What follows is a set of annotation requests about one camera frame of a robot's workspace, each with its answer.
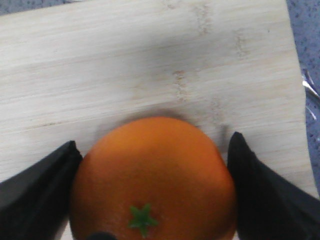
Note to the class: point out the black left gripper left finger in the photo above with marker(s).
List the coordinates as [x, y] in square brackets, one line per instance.
[34, 203]

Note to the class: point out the whole orange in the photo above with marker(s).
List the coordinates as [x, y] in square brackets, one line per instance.
[156, 178]

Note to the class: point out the bamboo cutting board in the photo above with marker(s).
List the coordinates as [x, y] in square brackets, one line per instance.
[79, 71]

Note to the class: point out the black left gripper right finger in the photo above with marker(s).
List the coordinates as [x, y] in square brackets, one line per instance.
[269, 206]

